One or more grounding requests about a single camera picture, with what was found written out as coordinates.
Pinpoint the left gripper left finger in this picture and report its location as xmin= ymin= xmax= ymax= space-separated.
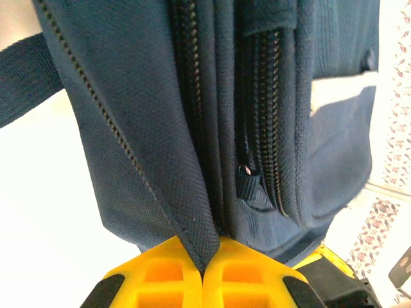
xmin=80 ymin=235 xmax=205 ymax=308

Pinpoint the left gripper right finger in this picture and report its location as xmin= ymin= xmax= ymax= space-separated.
xmin=202 ymin=236 xmax=328 ymax=308

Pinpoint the navy blue backpack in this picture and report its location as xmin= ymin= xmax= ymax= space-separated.
xmin=0 ymin=0 xmax=381 ymax=270

